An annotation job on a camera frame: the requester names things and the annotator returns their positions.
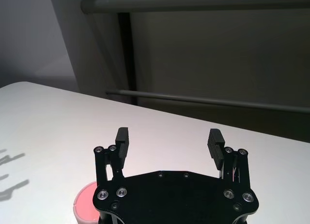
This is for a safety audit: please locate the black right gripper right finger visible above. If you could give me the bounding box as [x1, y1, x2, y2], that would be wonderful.
[207, 128, 251, 187]

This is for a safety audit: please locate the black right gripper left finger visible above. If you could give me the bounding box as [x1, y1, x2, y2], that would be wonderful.
[93, 127, 130, 186]

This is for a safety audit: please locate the pink plastic cup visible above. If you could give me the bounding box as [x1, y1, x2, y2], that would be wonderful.
[73, 181, 100, 224]

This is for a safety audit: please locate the dark low horizontal rail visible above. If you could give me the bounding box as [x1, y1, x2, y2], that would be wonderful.
[106, 89, 310, 113]

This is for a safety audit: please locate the dark vertical post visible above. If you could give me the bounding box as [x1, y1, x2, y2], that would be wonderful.
[116, 12, 139, 106]

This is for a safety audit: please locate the grey vertical frame column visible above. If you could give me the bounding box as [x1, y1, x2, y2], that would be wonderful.
[49, 0, 128, 100]

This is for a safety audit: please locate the grey horizontal rail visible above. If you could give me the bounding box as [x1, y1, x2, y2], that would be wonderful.
[81, 0, 310, 15]

